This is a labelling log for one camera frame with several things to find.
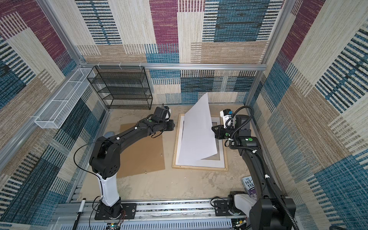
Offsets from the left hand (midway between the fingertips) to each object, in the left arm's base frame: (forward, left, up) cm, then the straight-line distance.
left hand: (174, 122), depth 93 cm
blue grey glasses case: (0, +47, -13) cm, 48 cm away
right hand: (-13, -21, +9) cm, 26 cm away
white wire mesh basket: (-7, +58, +19) cm, 61 cm away
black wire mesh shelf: (+31, +40, +4) cm, 51 cm away
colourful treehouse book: (-36, -41, -12) cm, 56 cm away
